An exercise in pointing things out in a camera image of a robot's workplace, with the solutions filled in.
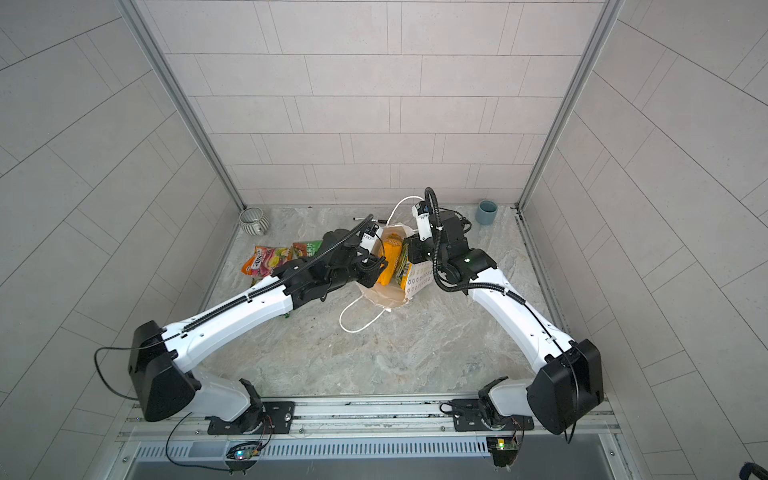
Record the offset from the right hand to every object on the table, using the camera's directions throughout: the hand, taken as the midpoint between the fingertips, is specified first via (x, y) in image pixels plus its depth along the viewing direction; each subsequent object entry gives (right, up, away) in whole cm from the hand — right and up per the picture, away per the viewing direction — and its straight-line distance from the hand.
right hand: (406, 238), depth 78 cm
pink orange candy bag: (-46, -8, +19) cm, 50 cm away
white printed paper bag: (+4, -11, +7) cm, 14 cm away
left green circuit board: (-35, -46, -14) cm, 60 cm away
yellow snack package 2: (-1, -9, +8) cm, 12 cm away
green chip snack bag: (-32, -4, +21) cm, 39 cm away
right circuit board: (+22, -49, -9) cm, 54 cm away
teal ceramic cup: (+29, +9, +27) cm, 41 cm away
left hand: (-4, -5, -4) cm, 8 cm away
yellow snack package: (-4, -4, +6) cm, 8 cm away
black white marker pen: (-17, +7, +34) cm, 39 cm away
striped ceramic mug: (-53, +5, +25) cm, 58 cm away
